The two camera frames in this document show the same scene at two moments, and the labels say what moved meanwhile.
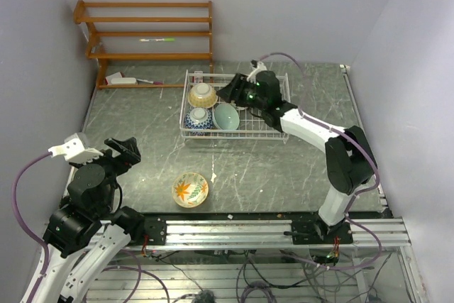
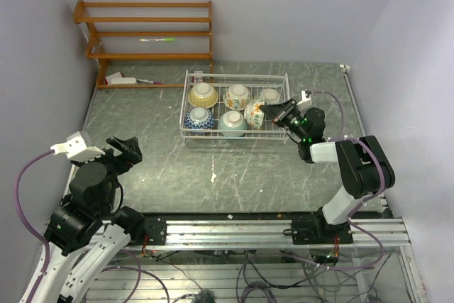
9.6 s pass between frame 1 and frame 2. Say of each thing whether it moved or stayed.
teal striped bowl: moved
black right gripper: moved
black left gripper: stayed
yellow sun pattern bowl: stayed
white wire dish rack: stayed
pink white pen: stayed
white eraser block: stayed
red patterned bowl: stayed
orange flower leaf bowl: moved
